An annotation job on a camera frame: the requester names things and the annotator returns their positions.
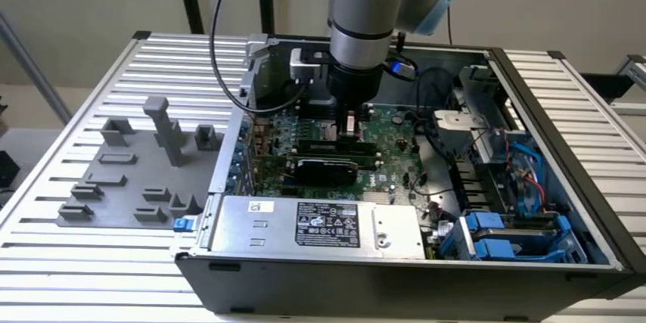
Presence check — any black open PC case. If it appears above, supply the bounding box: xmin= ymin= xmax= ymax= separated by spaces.
xmin=169 ymin=32 xmax=638 ymax=315

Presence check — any black RAM slot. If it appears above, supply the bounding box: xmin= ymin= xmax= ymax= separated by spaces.
xmin=289 ymin=151 xmax=381 ymax=168

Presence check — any aluminium frame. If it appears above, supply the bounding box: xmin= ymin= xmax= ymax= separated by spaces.
xmin=609 ymin=53 xmax=646 ymax=116

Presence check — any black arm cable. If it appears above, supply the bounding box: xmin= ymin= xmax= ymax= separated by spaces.
xmin=209 ymin=0 xmax=310 ymax=113

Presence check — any silver metal drive cage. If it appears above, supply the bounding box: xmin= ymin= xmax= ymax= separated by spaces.
xmin=432 ymin=64 xmax=528 ymax=165

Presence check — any black box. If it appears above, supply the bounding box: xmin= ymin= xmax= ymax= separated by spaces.
xmin=0 ymin=150 xmax=23 ymax=189

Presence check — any silver power supply unit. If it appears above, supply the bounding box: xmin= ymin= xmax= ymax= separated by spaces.
xmin=197 ymin=194 xmax=426 ymax=260

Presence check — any black wire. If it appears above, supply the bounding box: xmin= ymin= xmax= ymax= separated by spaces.
xmin=413 ymin=67 xmax=462 ymax=138

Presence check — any blue disk bay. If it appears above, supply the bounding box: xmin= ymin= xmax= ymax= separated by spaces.
xmin=437 ymin=208 xmax=578 ymax=264

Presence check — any grey metal post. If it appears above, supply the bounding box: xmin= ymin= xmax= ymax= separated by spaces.
xmin=0 ymin=8 xmax=73 ymax=126

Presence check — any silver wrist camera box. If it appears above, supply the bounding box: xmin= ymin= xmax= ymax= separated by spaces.
xmin=289 ymin=48 xmax=330 ymax=82

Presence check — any green RAM stick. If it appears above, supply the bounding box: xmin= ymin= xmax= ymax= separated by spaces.
xmin=297 ymin=139 xmax=378 ymax=153

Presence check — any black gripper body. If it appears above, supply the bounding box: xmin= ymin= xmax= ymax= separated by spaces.
xmin=326 ymin=62 xmax=384 ymax=113

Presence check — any green motherboard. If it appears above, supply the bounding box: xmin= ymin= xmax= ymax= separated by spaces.
xmin=250 ymin=102 xmax=429 ymax=203

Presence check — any red wire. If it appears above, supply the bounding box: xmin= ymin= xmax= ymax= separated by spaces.
xmin=493 ymin=129 xmax=549 ymax=213

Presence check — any grey parts rack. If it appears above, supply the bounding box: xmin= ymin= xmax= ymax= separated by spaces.
xmin=57 ymin=95 xmax=227 ymax=230

